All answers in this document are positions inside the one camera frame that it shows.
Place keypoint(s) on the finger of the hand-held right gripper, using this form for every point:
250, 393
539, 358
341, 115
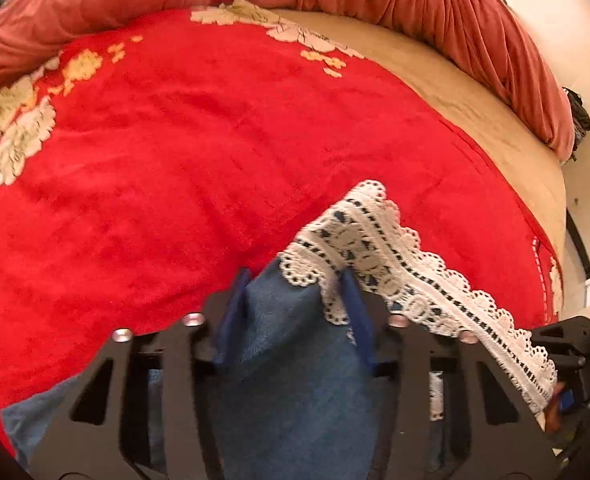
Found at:
565, 332
569, 400

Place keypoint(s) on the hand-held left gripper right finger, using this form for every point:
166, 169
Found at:
360, 325

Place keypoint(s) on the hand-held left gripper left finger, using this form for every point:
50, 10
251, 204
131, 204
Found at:
235, 310

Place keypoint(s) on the blue pants with lace trim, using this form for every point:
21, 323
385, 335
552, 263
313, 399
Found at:
295, 360

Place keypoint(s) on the red floral blanket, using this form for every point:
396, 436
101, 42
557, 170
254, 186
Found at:
200, 160

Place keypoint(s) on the beige bed sheet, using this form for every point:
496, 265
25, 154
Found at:
500, 135

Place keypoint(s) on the dark cloth bundle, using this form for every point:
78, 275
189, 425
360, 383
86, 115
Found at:
580, 117

